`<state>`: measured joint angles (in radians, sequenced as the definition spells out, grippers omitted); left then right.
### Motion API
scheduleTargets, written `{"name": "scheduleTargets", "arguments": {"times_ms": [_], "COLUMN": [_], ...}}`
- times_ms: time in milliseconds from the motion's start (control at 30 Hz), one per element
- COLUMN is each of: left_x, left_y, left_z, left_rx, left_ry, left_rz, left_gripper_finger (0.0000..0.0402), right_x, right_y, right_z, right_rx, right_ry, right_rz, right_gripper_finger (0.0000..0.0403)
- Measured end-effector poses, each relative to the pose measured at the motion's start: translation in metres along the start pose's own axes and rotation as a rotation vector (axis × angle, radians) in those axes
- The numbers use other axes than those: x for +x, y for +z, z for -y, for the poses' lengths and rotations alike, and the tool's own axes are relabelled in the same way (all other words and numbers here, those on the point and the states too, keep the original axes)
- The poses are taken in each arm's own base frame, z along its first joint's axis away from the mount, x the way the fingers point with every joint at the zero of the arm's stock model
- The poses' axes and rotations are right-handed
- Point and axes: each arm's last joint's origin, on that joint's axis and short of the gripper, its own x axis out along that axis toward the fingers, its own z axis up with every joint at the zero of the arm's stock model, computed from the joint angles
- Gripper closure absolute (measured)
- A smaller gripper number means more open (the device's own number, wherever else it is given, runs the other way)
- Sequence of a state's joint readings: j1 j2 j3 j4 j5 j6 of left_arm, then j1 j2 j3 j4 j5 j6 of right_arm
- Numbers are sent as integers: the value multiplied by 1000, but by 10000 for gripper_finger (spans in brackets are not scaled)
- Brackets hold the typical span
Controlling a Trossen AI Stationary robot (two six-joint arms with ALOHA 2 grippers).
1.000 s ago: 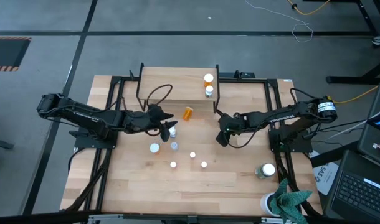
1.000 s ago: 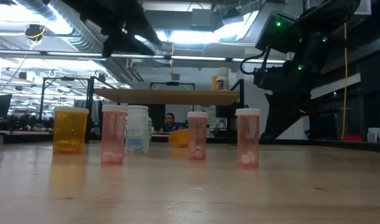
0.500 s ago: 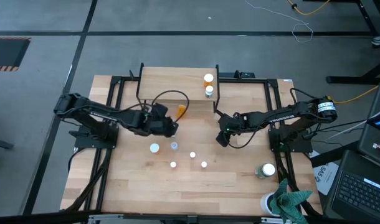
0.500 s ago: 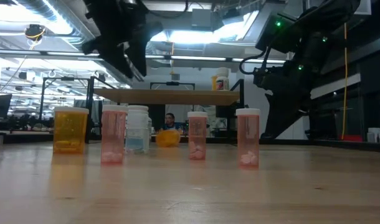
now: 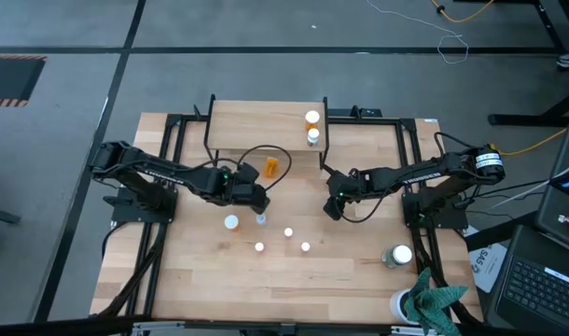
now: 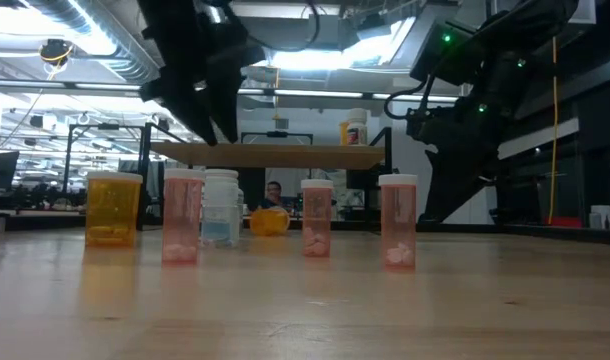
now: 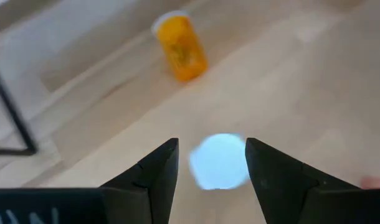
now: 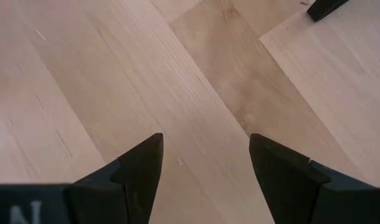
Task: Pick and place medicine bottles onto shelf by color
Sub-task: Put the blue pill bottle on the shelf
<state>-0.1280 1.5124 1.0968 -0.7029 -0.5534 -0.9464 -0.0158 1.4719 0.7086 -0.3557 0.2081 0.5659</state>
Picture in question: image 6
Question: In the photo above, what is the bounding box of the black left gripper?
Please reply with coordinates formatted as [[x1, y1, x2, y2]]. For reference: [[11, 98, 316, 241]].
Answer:
[[137, 0, 267, 148]]

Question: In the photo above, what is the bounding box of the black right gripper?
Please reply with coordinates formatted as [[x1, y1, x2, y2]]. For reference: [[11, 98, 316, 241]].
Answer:
[[417, 74, 529, 225]]

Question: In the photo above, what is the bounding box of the pink pill bottle white cap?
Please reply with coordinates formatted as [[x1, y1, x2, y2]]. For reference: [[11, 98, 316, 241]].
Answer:
[[300, 178, 335, 259], [377, 173, 419, 271], [161, 168, 207, 265]]

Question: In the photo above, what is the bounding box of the white bottle with blue label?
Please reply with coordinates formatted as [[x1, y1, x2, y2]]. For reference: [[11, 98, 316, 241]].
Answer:
[[202, 168, 245, 246]]

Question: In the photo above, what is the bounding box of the small white bottle red label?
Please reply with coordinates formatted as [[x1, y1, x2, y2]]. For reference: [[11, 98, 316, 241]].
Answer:
[[345, 108, 369, 146]]

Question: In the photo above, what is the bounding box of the large orange pill bottle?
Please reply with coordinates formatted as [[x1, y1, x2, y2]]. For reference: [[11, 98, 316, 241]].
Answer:
[[84, 171, 144, 249]]

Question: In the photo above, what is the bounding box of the wooden shelf with black legs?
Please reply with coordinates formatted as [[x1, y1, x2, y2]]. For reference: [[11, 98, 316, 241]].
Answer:
[[134, 122, 394, 232]]

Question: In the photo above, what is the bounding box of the person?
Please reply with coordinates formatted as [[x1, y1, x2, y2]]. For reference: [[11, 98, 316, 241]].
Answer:
[[258, 180, 291, 211]]

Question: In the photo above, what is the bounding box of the long ceiling light bar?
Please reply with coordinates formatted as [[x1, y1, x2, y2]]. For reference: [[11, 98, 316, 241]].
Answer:
[[0, 78, 469, 105]]

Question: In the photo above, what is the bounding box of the red floor object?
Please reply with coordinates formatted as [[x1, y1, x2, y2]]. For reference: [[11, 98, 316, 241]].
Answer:
[[549, 215, 584, 229]]

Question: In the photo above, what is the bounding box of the black metal rack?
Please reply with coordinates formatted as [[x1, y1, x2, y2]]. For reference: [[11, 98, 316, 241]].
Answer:
[[62, 122, 146, 196]]

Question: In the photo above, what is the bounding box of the black monitor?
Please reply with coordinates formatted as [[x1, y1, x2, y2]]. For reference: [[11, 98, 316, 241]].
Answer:
[[0, 150, 20, 211]]

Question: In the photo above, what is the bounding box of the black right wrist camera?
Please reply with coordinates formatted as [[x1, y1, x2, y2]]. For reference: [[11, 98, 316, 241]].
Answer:
[[406, 107, 439, 149]]

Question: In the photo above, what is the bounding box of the silver air duct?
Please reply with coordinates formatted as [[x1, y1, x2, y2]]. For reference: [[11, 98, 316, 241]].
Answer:
[[29, 0, 161, 84]]

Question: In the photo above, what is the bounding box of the black aluminium table frame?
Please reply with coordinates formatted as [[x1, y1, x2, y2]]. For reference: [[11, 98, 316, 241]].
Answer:
[[0, 209, 610, 246]]

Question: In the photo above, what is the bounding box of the black right camera cable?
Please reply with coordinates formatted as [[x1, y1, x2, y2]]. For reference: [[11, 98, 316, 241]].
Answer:
[[383, 82, 429, 121]]

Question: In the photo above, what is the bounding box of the black camera cable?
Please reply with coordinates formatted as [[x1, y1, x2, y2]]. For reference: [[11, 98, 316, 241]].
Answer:
[[262, 0, 322, 54], [383, 82, 429, 121]]

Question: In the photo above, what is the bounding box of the hanging yellow cable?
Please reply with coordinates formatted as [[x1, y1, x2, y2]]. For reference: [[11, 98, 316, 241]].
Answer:
[[548, 34, 559, 225]]

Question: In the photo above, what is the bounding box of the black left camera cable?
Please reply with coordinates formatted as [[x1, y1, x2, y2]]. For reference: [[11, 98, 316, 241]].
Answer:
[[262, 0, 322, 54]]

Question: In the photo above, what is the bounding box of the ceiling cable reel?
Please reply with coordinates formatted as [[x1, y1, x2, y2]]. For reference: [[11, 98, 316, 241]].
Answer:
[[38, 38, 75, 69]]

